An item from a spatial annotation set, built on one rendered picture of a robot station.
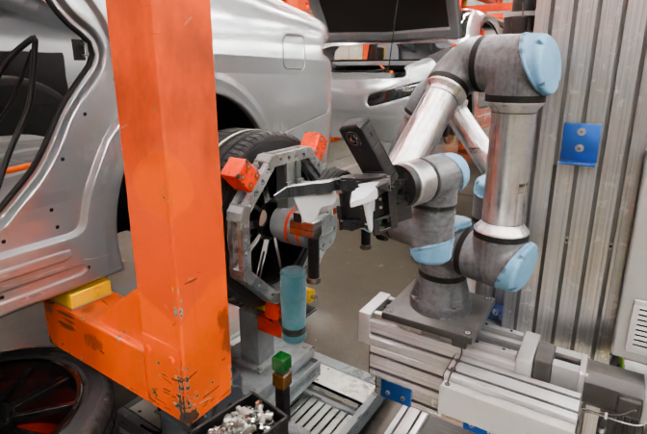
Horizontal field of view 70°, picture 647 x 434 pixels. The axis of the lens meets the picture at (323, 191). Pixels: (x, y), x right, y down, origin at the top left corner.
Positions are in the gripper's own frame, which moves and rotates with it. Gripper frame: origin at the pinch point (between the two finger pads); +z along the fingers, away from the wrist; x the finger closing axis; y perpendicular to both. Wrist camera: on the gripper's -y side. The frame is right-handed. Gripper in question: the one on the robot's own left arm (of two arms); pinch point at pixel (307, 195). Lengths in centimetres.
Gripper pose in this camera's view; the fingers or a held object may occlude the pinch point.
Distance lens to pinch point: 60.8
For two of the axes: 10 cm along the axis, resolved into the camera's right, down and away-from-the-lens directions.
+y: 0.9, 9.8, 1.6
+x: -6.8, -0.5, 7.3
